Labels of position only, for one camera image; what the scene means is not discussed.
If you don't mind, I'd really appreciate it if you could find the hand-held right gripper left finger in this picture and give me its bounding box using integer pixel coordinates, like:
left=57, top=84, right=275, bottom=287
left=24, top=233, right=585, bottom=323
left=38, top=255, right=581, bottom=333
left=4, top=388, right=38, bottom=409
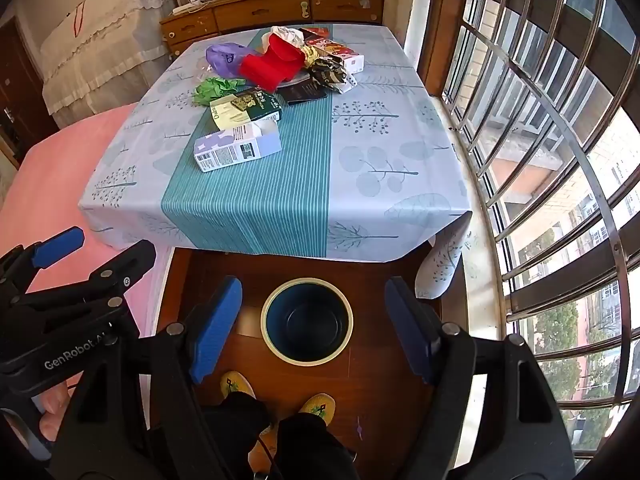
left=47, top=275, right=251, bottom=480

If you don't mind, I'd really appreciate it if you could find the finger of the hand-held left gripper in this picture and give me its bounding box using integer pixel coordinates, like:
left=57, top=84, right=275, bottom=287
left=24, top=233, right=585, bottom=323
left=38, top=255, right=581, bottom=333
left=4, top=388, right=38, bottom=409
left=0, top=226, right=85, bottom=296
left=10, top=240, right=157, bottom=321

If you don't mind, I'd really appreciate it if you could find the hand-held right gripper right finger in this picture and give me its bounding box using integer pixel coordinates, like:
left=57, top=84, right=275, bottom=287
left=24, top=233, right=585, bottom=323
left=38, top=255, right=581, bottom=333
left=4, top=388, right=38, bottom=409
left=384, top=276, right=576, bottom=480

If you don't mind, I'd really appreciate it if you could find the blue cream-rimmed waste bin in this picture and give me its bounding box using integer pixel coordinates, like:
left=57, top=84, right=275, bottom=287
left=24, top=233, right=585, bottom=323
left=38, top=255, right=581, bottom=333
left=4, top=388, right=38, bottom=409
left=260, top=276, right=354, bottom=366

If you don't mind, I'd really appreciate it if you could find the clear plastic bottle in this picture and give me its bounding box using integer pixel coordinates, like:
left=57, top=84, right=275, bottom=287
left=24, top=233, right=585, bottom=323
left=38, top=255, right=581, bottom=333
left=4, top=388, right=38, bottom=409
left=193, top=119, right=282, bottom=173

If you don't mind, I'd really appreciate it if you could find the printed paper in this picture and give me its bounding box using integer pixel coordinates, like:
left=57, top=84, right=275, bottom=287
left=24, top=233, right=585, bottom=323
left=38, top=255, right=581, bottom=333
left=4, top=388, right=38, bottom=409
left=207, top=87, right=283, bottom=131

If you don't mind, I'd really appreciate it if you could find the green paper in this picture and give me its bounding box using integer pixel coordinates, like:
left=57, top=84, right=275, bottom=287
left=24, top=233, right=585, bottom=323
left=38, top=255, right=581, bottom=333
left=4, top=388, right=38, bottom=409
left=192, top=76, right=247, bottom=107

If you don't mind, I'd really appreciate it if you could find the purple plastic bag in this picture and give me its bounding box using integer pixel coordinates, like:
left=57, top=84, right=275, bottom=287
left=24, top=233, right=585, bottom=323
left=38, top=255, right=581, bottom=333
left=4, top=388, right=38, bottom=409
left=206, top=42, right=261, bottom=78

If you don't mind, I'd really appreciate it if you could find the black gold wrapper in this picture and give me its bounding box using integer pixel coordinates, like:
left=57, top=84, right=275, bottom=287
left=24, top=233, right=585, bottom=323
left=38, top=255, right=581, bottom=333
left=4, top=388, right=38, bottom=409
left=305, top=52, right=358, bottom=95

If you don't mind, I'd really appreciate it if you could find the red printed carton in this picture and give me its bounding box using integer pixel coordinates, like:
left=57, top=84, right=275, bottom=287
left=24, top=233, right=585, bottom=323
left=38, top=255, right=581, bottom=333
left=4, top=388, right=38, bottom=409
left=312, top=42, right=365, bottom=72

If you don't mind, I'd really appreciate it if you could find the white plastic bag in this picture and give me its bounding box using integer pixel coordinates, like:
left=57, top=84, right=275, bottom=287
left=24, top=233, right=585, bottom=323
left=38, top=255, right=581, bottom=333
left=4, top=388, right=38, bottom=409
left=270, top=26, right=306, bottom=48

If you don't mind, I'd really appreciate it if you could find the person's left hand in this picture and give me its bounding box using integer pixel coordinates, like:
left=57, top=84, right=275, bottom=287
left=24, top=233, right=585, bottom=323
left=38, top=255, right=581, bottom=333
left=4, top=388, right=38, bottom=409
left=31, top=380, right=76, bottom=446

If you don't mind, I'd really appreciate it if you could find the pink bed blanket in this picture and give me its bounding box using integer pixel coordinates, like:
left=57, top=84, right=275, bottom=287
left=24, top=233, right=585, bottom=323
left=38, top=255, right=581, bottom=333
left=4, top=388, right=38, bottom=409
left=0, top=102, right=173, bottom=391

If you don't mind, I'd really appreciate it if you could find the yellow knitted slipper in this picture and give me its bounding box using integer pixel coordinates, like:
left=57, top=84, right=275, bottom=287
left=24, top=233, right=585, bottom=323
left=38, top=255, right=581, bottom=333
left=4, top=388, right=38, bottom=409
left=220, top=371, right=258, bottom=403
left=295, top=392, right=337, bottom=423

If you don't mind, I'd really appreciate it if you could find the person's left leg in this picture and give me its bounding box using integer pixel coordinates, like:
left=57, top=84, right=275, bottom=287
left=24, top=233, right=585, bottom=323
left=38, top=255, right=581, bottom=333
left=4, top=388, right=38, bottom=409
left=200, top=391, right=273, bottom=480

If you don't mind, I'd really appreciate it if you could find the person's leg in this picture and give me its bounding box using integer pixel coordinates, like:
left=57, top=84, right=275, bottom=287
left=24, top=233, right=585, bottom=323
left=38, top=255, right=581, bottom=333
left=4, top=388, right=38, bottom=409
left=276, top=412, right=361, bottom=480
left=200, top=391, right=273, bottom=480

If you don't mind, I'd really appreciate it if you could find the white stone windowsill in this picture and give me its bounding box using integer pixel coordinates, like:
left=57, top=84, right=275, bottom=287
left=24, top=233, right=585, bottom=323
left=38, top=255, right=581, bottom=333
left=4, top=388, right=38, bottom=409
left=435, top=95, right=506, bottom=341

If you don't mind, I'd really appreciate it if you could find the dark wooden door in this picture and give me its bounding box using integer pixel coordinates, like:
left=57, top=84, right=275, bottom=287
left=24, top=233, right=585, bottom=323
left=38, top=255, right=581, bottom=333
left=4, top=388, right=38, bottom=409
left=0, top=15, right=56, bottom=171

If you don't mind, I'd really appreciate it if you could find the person's right leg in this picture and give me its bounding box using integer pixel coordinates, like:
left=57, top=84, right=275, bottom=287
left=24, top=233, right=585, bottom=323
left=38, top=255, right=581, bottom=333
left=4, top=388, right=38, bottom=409
left=276, top=412, right=361, bottom=480

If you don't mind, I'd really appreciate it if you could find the white lace furniture cover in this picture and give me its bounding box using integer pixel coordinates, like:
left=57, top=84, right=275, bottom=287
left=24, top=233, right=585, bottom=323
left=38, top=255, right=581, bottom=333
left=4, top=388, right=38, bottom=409
left=39, top=0, right=176, bottom=128

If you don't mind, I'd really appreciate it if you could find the metal window grille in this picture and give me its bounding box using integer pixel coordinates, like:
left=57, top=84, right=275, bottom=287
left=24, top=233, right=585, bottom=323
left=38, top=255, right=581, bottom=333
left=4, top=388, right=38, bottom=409
left=440, top=0, right=640, bottom=471

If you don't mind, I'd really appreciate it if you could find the black booklet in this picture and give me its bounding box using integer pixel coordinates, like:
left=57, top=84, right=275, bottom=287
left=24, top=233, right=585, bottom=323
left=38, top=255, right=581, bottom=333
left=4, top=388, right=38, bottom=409
left=280, top=84, right=328, bottom=107

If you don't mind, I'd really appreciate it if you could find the red cloth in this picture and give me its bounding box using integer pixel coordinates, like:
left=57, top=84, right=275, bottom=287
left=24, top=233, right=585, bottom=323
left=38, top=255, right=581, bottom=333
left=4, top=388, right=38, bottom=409
left=237, top=32, right=307, bottom=92

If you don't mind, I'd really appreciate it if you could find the white power strip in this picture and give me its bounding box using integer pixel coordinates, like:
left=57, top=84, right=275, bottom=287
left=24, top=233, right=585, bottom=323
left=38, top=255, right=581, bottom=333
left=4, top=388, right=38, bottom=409
left=172, top=0, right=216, bottom=15

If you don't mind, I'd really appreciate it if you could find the wooden sideboard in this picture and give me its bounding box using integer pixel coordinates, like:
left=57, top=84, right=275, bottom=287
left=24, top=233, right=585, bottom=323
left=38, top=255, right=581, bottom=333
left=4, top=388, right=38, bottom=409
left=160, top=0, right=386, bottom=58

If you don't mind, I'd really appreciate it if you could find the black cable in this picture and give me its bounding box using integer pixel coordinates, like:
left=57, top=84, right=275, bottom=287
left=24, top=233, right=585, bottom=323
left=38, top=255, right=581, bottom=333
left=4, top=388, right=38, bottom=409
left=255, top=435, right=276, bottom=480

